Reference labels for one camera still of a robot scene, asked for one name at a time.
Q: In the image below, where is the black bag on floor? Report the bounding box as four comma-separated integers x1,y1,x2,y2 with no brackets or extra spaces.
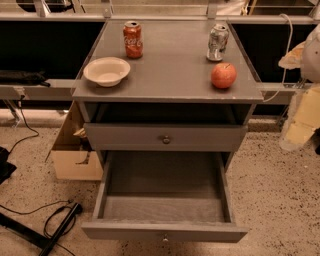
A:
0,147,17,184

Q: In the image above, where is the white hanging cable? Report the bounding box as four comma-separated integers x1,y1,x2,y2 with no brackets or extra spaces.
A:
262,13,294,104

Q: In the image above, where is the closed grey upper drawer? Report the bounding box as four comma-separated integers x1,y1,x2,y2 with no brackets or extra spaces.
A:
84,123,247,152

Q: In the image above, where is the black object on rail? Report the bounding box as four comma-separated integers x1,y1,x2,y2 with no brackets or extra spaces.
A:
0,70,50,87

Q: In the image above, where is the black floor cable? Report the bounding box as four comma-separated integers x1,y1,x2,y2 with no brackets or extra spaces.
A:
0,199,78,256

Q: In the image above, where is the black floor stand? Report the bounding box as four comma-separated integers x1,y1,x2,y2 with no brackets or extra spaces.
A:
0,203,83,256

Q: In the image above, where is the red apple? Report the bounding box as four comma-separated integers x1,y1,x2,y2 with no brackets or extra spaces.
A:
211,62,237,89

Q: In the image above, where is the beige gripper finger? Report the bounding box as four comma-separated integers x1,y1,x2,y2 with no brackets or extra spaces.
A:
278,42,305,70
279,84,320,151

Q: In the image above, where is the crushed silver soda can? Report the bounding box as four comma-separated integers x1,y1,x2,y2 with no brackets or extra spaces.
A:
207,23,229,61

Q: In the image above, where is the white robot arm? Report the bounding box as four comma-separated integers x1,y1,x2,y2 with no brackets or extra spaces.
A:
278,25,320,151

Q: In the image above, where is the cardboard box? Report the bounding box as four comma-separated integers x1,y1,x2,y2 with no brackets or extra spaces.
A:
50,103,103,181

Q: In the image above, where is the open grey lower drawer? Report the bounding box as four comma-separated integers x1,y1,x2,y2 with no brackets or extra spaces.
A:
82,151,248,243

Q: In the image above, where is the red coke can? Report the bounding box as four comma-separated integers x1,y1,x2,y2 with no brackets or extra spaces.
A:
123,21,143,59

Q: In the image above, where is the black wall cable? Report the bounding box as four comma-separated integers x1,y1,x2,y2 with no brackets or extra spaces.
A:
8,94,40,154

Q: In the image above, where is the grey drawer cabinet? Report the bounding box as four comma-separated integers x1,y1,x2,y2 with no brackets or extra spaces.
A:
73,21,262,167

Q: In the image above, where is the white bowl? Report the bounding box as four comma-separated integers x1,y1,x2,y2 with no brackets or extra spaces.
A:
83,57,131,87

